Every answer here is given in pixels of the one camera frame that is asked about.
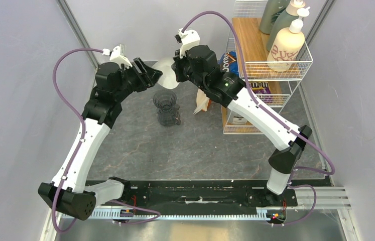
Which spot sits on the clear glass carafe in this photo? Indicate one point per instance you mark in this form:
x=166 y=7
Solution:
x=169 y=118

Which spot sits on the dark green bottle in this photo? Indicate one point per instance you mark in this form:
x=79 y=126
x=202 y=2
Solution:
x=272 y=10

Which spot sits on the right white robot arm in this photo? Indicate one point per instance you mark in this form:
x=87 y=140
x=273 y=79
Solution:
x=199 y=66

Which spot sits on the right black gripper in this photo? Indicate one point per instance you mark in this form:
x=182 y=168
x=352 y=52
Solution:
x=176 y=66

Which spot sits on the white paper coffee filter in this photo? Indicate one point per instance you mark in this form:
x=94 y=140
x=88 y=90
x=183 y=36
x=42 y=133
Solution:
x=168 y=79

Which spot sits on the aluminium frame rail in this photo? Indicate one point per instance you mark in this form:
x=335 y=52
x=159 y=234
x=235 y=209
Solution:
x=310 y=198

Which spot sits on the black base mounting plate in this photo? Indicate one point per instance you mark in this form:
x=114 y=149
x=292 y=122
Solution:
x=205 y=197

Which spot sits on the stack of paper filters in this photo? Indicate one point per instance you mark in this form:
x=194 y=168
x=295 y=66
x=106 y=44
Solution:
x=202 y=102

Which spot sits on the green pump bottle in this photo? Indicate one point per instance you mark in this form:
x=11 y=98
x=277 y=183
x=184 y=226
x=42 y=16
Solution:
x=285 y=19

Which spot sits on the yellow M&M's candy bag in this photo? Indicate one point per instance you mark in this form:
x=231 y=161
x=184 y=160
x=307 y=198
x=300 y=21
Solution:
x=262 y=91

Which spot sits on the white wire shelf rack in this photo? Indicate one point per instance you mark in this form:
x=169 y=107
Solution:
x=246 y=19

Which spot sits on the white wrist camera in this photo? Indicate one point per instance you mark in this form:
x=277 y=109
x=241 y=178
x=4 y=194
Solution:
x=116 y=55
x=188 y=39

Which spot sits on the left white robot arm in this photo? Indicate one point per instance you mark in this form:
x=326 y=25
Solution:
x=67 y=193

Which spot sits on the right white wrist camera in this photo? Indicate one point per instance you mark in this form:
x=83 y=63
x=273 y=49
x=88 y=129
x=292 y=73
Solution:
x=188 y=39

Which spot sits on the dark transparent coffee dripper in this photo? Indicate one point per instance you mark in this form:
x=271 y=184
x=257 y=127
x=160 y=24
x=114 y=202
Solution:
x=165 y=101

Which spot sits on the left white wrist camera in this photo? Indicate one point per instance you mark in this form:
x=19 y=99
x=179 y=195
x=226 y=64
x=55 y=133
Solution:
x=116 y=55

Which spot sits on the blue Doritos chip bag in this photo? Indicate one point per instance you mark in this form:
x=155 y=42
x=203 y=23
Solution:
x=228 y=63

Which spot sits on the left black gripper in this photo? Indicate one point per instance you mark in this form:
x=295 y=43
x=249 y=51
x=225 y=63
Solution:
x=149 y=77

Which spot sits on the cream pump bottle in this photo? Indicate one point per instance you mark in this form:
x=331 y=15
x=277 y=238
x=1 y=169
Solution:
x=286 y=46

